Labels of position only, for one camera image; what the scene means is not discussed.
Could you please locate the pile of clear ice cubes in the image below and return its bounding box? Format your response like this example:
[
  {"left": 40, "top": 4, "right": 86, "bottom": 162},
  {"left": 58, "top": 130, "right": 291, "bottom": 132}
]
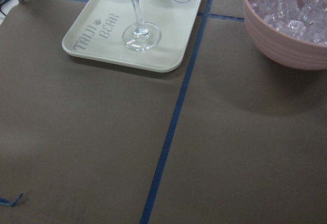
[{"left": 250, "top": 0, "right": 326, "bottom": 46}]

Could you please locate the clear wine glass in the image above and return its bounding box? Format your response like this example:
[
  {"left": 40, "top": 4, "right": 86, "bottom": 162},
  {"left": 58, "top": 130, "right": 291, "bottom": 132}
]
[{"left": 122, "top": 0, "right": 161, "bottom": 52}]

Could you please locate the cream bear serving tray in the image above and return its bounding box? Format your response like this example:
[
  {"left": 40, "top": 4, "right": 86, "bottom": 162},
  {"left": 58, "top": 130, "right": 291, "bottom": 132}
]
[{"left": 62, "top": 0, "right": 201, "bottom": 73}]

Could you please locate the pink bowl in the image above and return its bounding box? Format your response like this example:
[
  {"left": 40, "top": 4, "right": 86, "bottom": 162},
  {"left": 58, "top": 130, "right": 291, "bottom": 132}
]
[{"left": 243, "top": 0, "right": 326, "bottom": 70}]

